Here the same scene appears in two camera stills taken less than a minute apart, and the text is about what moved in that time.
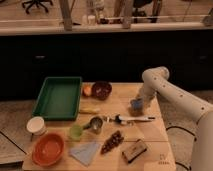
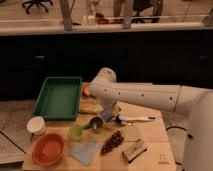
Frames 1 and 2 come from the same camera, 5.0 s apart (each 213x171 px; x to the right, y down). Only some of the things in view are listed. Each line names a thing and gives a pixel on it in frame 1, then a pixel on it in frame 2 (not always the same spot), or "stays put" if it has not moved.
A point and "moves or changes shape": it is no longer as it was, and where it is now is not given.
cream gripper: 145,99 to 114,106
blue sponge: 137,104 moves or changes shape
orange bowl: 48,149 stays put
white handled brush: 125,119 stays put
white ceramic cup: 36,125 stays put
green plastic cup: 76,131 stays put
